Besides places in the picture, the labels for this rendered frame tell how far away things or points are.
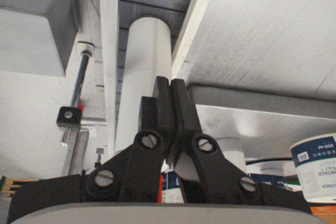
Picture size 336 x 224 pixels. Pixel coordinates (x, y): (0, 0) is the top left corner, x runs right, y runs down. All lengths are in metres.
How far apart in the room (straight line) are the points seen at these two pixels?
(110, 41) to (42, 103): 0.45
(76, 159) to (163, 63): 0.51
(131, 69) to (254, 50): 0.25
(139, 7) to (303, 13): 0.23
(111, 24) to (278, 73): 0.38
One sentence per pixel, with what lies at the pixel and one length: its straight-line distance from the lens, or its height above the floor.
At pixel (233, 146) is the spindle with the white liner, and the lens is 0.63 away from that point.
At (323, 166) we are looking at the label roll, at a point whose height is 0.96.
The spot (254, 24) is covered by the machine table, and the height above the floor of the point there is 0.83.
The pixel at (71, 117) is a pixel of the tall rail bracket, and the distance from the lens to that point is 0.33.
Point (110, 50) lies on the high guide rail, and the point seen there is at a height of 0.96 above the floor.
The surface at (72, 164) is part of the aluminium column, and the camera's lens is 0.69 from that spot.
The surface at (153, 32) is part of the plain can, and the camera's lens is 0.24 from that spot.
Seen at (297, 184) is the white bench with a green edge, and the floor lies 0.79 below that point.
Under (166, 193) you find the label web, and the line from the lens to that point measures 0.83.
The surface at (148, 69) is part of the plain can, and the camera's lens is 0.21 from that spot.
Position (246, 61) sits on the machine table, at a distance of 0.43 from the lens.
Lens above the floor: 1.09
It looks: 31 degrees down
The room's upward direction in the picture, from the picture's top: 180 degrees clockwise
